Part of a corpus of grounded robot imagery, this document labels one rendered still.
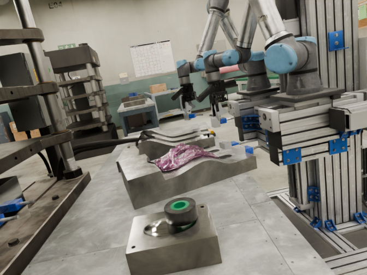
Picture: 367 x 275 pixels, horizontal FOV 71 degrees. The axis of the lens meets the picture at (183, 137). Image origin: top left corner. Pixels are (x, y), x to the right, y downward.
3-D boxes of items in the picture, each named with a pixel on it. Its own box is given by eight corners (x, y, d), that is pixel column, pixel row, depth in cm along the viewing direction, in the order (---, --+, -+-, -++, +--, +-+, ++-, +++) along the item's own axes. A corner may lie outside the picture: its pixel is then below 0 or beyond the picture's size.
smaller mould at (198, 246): (211, 225, 71) (207, 202, 69) (222, 263, 56) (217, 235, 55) (139, 239, 71) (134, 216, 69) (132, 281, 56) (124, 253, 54)
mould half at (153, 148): (208, 141, 155) (205, 119, 152) (217, 153, 130) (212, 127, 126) (126, 156, 154) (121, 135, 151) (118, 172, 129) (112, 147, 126)
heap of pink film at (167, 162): (205, 150, 119) (202, 134, 117) (223, 159, 102) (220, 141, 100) (151, 166, 111) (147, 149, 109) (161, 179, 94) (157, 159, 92)
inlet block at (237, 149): (258, 150, 115) (256, 138, 113) (265, 153, 110) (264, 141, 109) (232, 158, 111) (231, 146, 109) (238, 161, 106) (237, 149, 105)
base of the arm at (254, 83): (264, 86, 171) (262, 71, 169) (275, 87, 157) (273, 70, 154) (243, 90, 170) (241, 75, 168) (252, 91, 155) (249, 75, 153)
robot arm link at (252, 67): (250, 75, 155) (248, 51, 152) (243, 75, 168) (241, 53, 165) (270, 71, 155) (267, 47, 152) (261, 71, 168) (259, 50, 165)
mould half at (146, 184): (225, 154, 127) (222, 132, 124) (257, 168, 103) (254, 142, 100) (124, 184, 111) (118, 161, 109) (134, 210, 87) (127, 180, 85)
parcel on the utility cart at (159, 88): (165, 93, 737) (162, 82, 731) (167, 93, 707) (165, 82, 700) (151, 95, 726) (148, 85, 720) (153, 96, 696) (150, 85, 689)
